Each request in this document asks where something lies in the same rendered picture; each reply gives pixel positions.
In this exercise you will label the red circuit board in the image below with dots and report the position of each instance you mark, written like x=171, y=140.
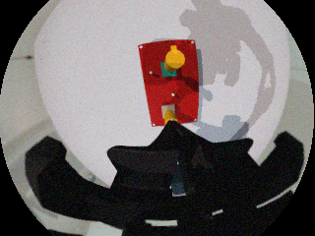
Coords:
x=170, y=73

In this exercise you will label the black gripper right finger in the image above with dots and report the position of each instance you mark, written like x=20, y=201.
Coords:
x=197, y=155

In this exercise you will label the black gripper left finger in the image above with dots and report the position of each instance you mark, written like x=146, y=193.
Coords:
x=160, y=156

